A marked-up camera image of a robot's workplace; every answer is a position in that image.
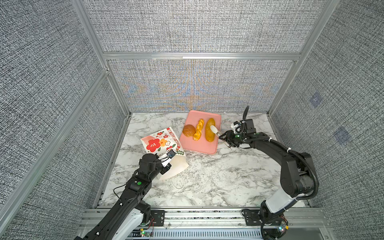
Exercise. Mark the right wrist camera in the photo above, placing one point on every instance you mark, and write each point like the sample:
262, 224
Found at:
236, 127

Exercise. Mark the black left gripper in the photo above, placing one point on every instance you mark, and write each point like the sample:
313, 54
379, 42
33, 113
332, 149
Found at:
165, 168

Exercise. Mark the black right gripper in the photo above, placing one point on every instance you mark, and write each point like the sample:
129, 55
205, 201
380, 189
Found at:
228, 137

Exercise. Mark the white floral paper bag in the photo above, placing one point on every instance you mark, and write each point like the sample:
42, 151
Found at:
159, 143

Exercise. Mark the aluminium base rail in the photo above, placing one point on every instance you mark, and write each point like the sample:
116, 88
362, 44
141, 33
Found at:
234, 224

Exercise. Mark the yellow twisted fake bread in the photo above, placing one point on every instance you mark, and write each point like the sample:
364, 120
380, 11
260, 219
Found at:
199, 129

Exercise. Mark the round brown fake bun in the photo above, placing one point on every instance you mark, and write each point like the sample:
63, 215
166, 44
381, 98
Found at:
189, 130

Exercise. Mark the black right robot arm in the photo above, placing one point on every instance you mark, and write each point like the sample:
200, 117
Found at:
298, 178

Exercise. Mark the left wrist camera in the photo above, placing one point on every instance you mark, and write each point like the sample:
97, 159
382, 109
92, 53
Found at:
167, 157

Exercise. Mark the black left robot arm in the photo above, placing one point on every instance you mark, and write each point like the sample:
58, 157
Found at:
128, 212

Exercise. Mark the pink plastic tray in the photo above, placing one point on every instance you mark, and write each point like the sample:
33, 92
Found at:
203, 141

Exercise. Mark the long orange fake bread loaf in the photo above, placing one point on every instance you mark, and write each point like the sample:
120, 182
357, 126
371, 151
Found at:
209, 134

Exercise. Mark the metal tongs with white tips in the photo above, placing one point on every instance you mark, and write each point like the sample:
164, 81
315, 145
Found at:
215, 131

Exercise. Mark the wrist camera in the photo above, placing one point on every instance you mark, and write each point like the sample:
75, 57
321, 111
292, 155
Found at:
167, 157
236, 127

